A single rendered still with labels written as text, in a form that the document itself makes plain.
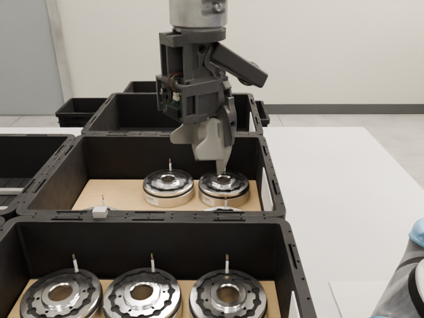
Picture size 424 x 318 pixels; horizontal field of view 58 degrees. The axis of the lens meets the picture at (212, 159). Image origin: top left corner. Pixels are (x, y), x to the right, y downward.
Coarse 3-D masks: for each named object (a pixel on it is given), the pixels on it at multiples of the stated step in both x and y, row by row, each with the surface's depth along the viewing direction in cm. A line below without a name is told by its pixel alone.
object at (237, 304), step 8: (224, 280) 52; (216, 288) 51; (224, 288) 51; (232, 288) 51; (240, 288) 51; (216, 296) 49; (240, 296) 49; (216, 304) 48; (224, 304) 48; (232, 304) 48; (240, 304) 48
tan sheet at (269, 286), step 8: (32, 280) 57; (104, 280) 57; (112, 280) 57; (184, 280) 57; (104, 288) 55; (184, 288) 55; (264, 288) 55; (272, 288) 55; (184, 296) 54; (272, 296) 54; (16, 304) 53; (184, 304) 53; (272, 304) 53; (16, 312) 52; (184, 312) 52; (272, 312) 52
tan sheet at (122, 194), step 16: (96, 192) 79; (112, 192) 79; (128, 192) 79; (256, 192) 79; (80, 208) 74; (128, 208) 74; (144, 208) 74; (160, 208) 74; (176, 208) 74; (192, 208) 74; (208, 208) 74; (240, 208) 74; (256, 208) 74
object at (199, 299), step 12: (204, 276) 53; (216, 276) 54; (228, 276) 53; (240, 276) 53; (192, 288) 51; (204, 288) 51; (252, 288) 52; (192, 300) 49; (204, 300) 49; (252, 300) 49; (264, 300) 49; (204, 312) 48; (216, 312) 48; (228, 312) 48; (240, 312) 48; (252, 312) 48
